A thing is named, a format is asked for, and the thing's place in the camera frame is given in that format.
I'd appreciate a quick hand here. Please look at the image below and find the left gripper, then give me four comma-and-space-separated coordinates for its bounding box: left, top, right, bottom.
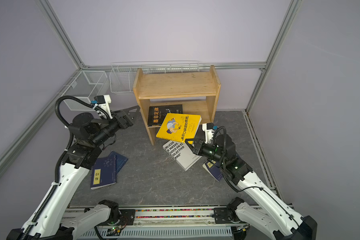
90, 106, 140, 147

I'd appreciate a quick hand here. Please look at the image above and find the black book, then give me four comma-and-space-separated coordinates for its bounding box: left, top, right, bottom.
147, 105, 183, 127

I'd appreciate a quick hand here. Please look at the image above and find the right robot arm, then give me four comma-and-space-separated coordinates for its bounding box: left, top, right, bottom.
185, 133, 318, 240

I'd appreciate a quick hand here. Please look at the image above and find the white book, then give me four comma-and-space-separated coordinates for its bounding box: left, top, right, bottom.
163, 141, 201, 171

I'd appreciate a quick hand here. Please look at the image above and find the blue book with yellow label right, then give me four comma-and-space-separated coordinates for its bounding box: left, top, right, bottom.
203, 161, 223, 182

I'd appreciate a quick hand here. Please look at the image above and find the blue book with yellow label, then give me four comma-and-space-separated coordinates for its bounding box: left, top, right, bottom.
203, 161, 223, 182
91, 153, 117, 190

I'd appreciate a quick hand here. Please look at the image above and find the blue book under left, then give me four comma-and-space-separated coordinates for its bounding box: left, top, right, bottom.
109, 151, 128, 175

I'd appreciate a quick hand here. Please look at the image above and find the wooden two-tier shelf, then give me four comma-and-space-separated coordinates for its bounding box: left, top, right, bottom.
133, 66, 221, 145

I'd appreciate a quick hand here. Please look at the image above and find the white mesh basket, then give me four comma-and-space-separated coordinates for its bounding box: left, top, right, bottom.
61, 70, 110, 104

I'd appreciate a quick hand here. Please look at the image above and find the blue book with yellow label left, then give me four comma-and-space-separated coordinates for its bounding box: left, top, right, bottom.
91, 153, 117, 190

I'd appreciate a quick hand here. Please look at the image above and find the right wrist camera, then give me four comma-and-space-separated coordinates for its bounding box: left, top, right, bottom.
202, 123, 218, 144

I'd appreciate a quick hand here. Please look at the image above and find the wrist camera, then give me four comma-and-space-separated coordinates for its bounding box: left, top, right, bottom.
202, 123, 218, 144
91, 95, 112, 110

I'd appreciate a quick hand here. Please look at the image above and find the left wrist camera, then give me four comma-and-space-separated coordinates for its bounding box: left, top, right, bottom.
91, 95, 112, 110

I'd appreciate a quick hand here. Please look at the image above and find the white wire rack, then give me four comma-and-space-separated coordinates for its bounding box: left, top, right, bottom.
109, 62, 201, 94

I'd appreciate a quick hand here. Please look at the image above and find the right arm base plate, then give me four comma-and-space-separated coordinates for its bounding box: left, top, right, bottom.
212, 207, 255, 224

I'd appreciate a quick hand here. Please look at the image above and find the aluminium front rail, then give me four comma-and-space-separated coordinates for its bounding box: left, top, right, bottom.
41, 203, 307, 240

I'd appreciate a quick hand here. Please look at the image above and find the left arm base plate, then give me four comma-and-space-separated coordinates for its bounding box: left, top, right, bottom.
98, 209, 136, 226

